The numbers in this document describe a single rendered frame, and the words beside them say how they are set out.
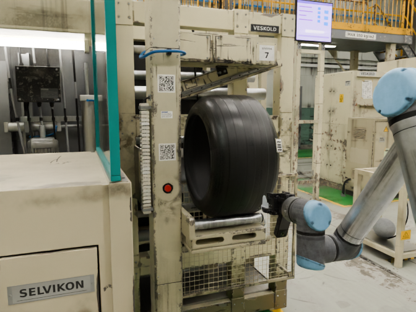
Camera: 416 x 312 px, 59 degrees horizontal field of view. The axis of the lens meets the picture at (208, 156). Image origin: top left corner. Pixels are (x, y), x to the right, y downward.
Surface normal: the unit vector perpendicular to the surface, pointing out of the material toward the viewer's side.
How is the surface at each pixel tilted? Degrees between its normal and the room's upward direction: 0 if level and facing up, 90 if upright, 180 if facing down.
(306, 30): 90
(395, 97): 79
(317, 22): 90
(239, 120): 51
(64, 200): 90
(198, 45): 90
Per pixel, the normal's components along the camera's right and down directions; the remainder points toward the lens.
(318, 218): 0.33, -0.09
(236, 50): 0.34, 0.12
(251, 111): 0.22, -0.65
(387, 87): -0.91, -0.14
